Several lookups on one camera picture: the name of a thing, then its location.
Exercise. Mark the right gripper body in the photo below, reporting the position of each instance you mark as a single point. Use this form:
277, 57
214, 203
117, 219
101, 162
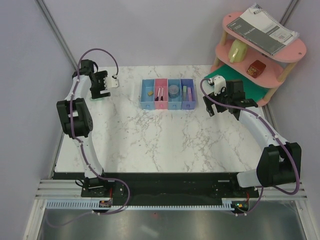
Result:
222, 97

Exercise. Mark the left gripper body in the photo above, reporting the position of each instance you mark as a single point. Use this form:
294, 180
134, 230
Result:
99, 83

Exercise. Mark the blue whiteboard marker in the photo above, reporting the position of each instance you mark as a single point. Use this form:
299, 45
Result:
158, 94

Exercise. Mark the white cable duct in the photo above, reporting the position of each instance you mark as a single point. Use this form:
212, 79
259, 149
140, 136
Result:
101, 205

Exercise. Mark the pink drawer box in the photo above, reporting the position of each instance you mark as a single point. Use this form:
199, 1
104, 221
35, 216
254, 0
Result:
161, 82

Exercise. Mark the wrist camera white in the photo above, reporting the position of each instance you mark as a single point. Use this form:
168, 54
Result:
219, 83
110, 82

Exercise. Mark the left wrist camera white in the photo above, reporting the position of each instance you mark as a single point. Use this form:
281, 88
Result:
110, 82

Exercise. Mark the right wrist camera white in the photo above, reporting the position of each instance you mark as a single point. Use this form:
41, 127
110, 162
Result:
219, 83

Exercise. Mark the jar of rubber bands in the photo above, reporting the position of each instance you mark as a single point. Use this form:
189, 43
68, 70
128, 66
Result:
173, 91

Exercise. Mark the green folder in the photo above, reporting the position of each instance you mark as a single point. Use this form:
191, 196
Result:
252, 90

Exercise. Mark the purple drawer box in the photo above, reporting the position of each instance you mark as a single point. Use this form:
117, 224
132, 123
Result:
188, 105

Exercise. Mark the small green highlighter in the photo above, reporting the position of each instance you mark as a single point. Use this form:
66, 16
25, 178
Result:
98, 99

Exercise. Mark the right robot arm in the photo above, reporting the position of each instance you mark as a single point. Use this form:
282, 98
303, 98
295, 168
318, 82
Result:
280, 162

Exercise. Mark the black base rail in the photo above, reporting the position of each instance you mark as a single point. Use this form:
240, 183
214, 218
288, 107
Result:
169, 189

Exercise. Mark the long green highlighter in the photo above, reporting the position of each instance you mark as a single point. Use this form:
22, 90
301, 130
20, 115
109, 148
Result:
184, 93

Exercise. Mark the pink three-tier shelf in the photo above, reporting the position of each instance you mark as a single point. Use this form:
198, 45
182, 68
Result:
278, 67

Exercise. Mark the pink highlighter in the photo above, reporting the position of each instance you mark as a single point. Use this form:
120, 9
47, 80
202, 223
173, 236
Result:
189, 94

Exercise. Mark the light blue drawer box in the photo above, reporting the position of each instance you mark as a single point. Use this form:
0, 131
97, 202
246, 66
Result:
147, 102

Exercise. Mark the red brown cube box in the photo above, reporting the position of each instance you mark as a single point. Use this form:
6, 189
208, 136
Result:
256, 69

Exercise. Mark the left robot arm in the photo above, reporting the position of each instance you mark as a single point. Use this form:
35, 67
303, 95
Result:
77, 122

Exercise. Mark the grey setup guide booklet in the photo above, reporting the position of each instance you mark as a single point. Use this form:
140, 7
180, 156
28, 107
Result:
261, 29

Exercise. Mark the teal blue drawer box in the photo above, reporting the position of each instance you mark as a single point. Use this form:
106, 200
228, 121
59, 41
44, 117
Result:
175, 103

